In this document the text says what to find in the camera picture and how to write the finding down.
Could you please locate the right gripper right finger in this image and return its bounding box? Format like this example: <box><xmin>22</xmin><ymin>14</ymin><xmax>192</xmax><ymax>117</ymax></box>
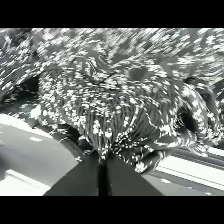
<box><xmin>107</xmin><ymin>152</ymin><xmax>164</xmax><ymax>197</ymax></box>

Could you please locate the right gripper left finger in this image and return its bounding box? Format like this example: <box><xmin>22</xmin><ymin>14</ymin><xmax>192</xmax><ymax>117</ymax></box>
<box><xmin>43</xmin><ymin>151</ymin><xmax>101</xmax><ymax>197</ymax></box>

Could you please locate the black floral garment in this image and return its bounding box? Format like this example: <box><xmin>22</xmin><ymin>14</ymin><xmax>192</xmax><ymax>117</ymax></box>
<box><xmin>0</xmin><ymin>27</ymin><xmax>224</xmax><ymax>175</ymax></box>

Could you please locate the silver frame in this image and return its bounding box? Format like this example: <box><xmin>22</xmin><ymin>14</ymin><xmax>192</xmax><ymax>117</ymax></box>
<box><xmin>148</xmin><ymin>146</ymin><xmax>224</xmax><ymax>197</ymax></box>

